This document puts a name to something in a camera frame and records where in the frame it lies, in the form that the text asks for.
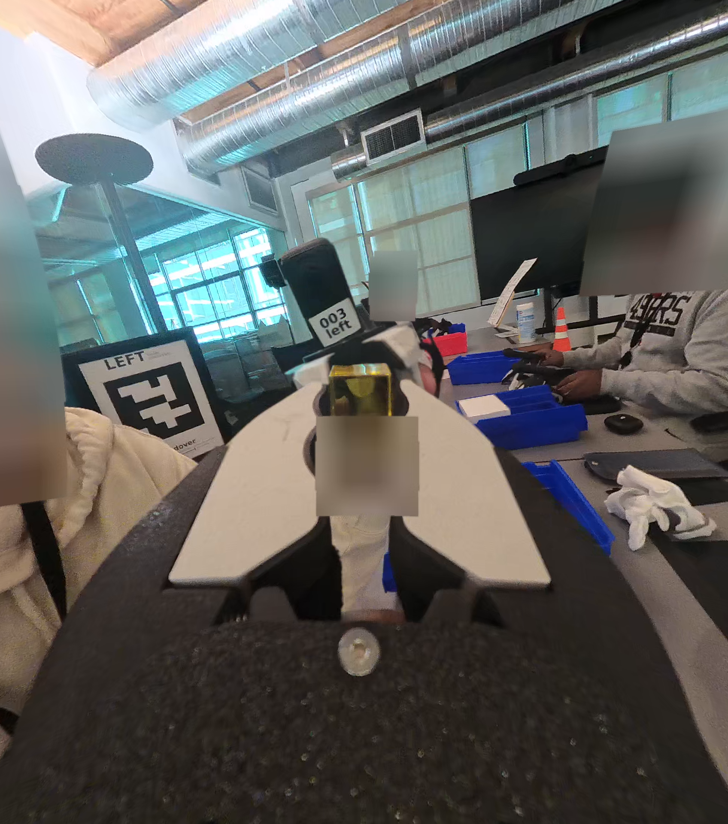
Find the thin silver ventilation duct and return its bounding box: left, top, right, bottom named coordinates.
left=182, top=64, right=728, bottom=178

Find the white crumpled cloth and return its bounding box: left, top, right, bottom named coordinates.
left=604, top=465, right=719, bottom=552

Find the black stand with round top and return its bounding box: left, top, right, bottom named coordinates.
left=34, top=134, right=168, bottom=336

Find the small red bin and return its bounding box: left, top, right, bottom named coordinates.
left=431, top=324, right=468, bottom=359

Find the wall air vent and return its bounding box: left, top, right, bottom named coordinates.
left=361, top=108, right=427, bottom=167

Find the black framed marker poster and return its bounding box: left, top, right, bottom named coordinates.
left=61, top=327, right=233, bottom=459

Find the yellow transparent cube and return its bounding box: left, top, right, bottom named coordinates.
left=328, top=364, right=397, bottom=418

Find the black webcam bar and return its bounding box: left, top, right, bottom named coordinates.
left=512, top=145, right=610, bottom=189

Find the dark notebook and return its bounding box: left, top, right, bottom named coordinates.
left=583, top=448, right=728, bottom=485

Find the grey desk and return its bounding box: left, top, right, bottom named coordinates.
left=438, top=325, right=728, bottom=824

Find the large silver ventilation duct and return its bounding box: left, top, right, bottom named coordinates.
left=86, top=0, right=416, bottom=130

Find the blue plastic bin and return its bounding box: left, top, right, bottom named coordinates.
left=382, top=460, right=616, bottom=594
left=446, top=351, right=521, bottom=387

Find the black monitor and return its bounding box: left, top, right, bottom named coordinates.
left=470, top=183, right=610, bottom=305

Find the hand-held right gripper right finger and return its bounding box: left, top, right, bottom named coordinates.
left=390, top=380, right=552, bottom=622

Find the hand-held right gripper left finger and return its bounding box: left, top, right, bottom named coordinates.
left=170, top=381, right=343, bottom=622

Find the blue bin with white box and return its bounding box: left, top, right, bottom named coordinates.
left=456, top=385, right=589, bottom=451

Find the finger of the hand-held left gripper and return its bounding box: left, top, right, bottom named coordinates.
left=370, top=325, right=427, bottom=387
left=292, top=360, right=333, bottom=390

